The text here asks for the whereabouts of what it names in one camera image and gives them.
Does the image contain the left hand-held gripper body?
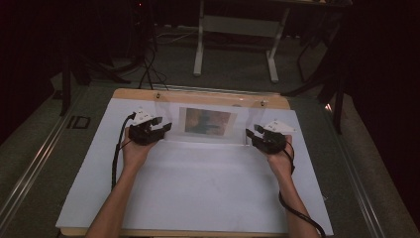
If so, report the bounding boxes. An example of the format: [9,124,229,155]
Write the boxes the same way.
[128,108,166,147]

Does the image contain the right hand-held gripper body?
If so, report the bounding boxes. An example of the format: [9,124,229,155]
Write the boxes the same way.
[255,119,297,156]

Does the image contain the clear acrylic photo frame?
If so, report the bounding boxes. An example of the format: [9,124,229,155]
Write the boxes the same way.
[153,92,269,147]

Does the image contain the photo card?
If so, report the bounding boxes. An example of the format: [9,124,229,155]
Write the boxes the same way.
[178,106,239,138]

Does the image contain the person's right hand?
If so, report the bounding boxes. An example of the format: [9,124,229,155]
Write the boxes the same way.
[265,134,295,181]

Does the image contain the person's left hand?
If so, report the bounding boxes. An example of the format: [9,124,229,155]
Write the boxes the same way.
[120,127,159,174]

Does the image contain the wooden table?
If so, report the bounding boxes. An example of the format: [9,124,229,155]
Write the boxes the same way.
[59,87,335,238]

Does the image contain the white table mat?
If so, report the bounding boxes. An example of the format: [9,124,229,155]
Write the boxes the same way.
[54,97,335,236]

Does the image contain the black chair legs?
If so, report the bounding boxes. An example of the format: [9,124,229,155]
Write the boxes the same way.
[281,13,350,135]

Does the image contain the black metal stand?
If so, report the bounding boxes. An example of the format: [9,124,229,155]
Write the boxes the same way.
[58,49,133,117]

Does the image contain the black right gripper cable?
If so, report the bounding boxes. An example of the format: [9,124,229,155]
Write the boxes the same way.
[277,140,328,238]

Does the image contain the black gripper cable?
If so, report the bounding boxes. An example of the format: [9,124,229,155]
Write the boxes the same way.
[277,140,328,238]
[111,111,138,192]

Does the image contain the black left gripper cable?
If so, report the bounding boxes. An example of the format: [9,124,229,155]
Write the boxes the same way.
[111,111,138,192]

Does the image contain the white floor cable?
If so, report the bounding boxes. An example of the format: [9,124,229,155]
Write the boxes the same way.
[156,23,200,46]

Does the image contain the metal floor rail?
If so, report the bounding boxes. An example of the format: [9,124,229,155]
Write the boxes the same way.
[325,104,388,238]
[0,84,90,227]

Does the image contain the white metal desk frame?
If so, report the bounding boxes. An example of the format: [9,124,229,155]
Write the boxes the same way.
[192,0,353,84]

